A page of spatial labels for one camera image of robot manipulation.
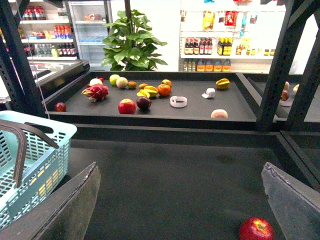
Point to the yellow starfruit centre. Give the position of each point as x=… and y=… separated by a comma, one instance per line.
x=148, y=91

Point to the orange persimmon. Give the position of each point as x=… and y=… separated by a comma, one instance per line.
x=164, y=90

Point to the yellow starfruit far right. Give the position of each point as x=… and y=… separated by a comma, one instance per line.
x=223, y=84

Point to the right sauce bottle shelf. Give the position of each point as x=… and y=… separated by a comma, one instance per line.
x=229, y=35

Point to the pale fruit on right tray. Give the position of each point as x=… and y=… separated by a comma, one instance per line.
x=286, y=85

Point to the dark purple plum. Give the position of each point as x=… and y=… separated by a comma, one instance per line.
x=143, y=102

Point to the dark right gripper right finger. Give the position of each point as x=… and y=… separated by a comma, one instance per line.
x=295, y=205

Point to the black metal frame post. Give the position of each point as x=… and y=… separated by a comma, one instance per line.
x=295, y=18
x=25, y=96

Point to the green potted plant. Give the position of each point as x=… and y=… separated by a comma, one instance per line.
x=131, y=45

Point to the light blue plastic basket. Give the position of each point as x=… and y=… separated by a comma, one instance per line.
x=34, y=158

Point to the green apple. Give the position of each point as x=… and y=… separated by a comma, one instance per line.
x=113, y=79

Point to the red fruit on right tray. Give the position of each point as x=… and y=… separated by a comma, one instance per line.
x=284, y=95

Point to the red apple near front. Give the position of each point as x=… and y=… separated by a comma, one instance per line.
x=255, y=228

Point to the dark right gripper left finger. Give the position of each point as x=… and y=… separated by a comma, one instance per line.
x=64, y=215

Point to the small mango behind persimmon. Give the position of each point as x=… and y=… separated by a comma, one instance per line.
x=166, y=82

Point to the left drinks shelf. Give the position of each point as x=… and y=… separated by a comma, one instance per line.
x=45, y=30

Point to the black metal frame post right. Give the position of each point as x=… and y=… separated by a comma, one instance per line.
x=295, y=18

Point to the white round fruit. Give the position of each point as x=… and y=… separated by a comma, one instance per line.
x=95, y=81

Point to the pink dragon fruit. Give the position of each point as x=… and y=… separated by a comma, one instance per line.
x=96, y=92

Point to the pale tan melon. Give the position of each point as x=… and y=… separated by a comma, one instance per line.
x=122, y=82

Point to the glass door refrigerator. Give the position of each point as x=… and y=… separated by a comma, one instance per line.
x=88, y=18

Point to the black display tray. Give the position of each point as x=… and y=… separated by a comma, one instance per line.
x=241, y=101

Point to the black metal frame post left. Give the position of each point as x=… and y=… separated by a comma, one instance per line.
x=25, y=96

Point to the small brown fruit by starfruit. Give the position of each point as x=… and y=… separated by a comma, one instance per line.
x=142, y=86

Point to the red yellow apple on tray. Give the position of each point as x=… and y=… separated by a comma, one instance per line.
x=127, y=106

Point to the small red apple at edge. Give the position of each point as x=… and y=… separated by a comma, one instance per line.
x=60, y=107

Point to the yellow starfruit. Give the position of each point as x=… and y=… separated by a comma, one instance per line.
x=148, y=91
x=223, y=84

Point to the brown kiwi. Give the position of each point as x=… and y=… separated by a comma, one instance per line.
x=132, y=85

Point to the pale peach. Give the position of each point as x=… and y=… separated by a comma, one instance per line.
x=219, y=113

